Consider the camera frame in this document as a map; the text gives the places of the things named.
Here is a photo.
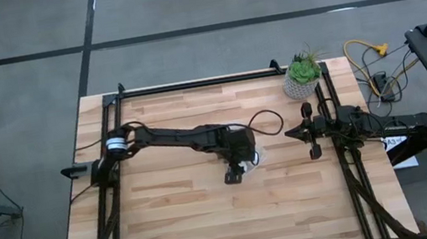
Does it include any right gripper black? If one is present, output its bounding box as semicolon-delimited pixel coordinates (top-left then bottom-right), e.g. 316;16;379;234
280;99;335;164

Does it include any clear plastic basket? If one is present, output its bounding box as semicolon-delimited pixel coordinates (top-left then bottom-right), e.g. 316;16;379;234
237;140;271;178

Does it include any succulent in white patterned pot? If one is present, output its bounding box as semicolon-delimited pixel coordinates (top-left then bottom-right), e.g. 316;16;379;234
276;41;332;104

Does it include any black power strip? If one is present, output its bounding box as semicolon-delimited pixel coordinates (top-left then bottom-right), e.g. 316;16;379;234
371;70;398;106

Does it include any white paper sheet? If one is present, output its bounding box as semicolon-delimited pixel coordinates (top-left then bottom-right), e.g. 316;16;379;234
381;132;420;172

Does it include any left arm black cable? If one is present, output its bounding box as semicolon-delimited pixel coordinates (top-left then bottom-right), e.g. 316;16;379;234
237;106;287;143

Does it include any black aluminium table frame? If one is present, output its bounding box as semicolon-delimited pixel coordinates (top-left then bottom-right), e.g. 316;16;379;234
38;41;421;239

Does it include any yellow extension cord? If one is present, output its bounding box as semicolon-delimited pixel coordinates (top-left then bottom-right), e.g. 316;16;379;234
341;34;398;102

